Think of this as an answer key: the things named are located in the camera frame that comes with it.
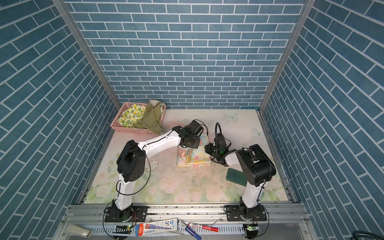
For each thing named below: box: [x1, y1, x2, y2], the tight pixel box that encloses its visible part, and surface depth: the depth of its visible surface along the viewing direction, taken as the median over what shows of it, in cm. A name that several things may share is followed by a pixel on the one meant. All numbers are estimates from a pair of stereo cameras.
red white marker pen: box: [188, 222, 219, 233], surface depth 71 cm
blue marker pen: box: [178, 219, 202, 240], surface depth 70 cm
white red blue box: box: [134, 218, 178, 237], surface depth 71 cm
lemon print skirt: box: [117, 103, 146, 128], surface depth 114 cm
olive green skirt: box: [133, 99, 166, 135], surface depth 108 cm
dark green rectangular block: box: [226, 168, 248, 187], surface depth 86 cm
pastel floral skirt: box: [176, 133, 212, 167], surface depth 92 cm
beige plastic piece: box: [66, 224, 93, 239], surface depth 68 cm
